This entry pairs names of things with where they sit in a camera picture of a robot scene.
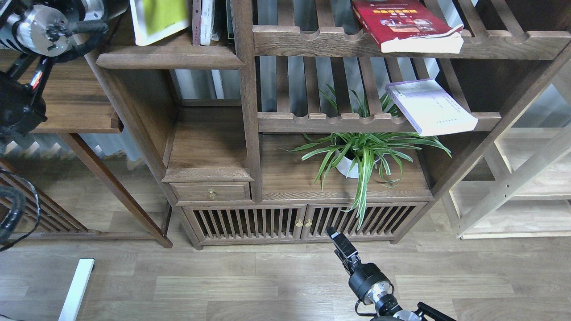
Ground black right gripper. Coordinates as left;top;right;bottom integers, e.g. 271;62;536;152
326;227;395;305

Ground pale lavender cover book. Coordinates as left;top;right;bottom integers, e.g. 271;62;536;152
385;78;479;136

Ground yellow green cover book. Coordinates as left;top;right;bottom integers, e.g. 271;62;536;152
130;0;190;46

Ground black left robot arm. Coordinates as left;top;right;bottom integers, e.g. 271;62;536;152
1;0;128;154

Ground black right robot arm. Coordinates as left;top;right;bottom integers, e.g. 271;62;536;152
327;227;452;321

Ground white plant pot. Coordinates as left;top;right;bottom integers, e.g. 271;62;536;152
336;151;380;179

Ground spider plant green leaves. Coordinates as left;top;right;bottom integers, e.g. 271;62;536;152
285;84;452;231

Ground dark wooden bookshelf cabinet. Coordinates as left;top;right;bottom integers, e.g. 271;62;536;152
87;0;570;249

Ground red cover book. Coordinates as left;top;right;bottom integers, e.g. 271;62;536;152
352;0;464;54

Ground dark green upright book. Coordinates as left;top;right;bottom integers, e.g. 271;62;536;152
226;0;235;44

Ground white spine upright book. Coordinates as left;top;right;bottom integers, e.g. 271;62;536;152
200;0;223;45

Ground brown spine upright book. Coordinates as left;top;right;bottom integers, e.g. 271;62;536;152
191;0;202;46

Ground white bar on floor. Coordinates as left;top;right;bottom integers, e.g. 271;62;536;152
58;258;95;321

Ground dark wooden side table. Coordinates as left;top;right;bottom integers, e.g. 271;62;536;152
0;49;174;249

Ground light wooden shelf frame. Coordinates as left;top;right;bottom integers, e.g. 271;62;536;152
443;62;571;239

